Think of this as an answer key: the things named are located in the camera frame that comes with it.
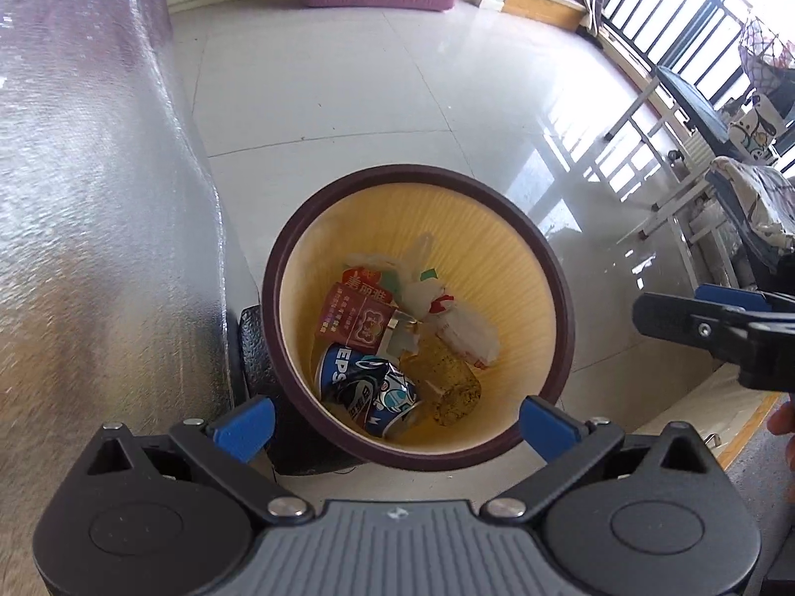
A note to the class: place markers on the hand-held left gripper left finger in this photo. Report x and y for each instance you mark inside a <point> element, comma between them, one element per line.
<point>242,428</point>

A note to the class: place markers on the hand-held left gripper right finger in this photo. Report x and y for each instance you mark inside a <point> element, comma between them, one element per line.
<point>549,428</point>

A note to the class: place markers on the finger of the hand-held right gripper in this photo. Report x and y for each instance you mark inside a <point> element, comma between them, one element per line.
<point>726,297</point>
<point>671,316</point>

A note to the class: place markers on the wood-look bin with brown rim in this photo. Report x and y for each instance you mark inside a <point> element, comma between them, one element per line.
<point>497,242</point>

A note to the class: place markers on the person's right hand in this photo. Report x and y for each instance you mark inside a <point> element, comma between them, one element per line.
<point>784,417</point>

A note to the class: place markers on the black textured leather object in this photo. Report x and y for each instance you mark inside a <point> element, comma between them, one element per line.
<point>254,354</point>

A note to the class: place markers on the floor mat with orange border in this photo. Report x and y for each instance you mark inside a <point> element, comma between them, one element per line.
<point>702,403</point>

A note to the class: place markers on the patterned white cloth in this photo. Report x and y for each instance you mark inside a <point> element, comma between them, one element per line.
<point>767,198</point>

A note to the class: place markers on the yellow clear plastic cup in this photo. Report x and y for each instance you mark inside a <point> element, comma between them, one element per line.
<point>447,385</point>

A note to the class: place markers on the white wrapper with red stripe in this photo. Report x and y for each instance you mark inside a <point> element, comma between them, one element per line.
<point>469,335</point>

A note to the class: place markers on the blue soda can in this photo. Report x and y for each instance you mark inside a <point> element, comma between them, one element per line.
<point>366,388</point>

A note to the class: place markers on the red cigarette box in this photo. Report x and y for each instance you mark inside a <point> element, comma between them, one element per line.
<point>354,320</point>

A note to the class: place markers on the white cartoon mug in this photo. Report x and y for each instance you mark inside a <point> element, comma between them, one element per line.
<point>754,130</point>

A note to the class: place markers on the silver foil scrap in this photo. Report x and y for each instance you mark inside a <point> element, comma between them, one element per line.
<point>400,335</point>

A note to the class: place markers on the white printed plastic bag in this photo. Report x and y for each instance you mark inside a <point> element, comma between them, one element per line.
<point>422,289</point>

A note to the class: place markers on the red paper packet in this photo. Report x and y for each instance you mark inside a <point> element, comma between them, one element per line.
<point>363,276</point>

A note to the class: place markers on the netted patterned bag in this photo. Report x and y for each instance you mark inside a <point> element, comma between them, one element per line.
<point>764,49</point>

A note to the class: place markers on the black window railing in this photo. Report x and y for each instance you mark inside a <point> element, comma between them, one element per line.
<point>683,6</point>

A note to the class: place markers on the yellow wooden step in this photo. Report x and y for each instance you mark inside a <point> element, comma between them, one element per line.
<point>540,3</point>

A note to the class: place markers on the small metal bracket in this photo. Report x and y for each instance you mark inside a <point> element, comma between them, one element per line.
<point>714,439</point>

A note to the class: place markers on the white frame table, dark top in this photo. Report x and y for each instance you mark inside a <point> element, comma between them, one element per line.
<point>695,105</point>

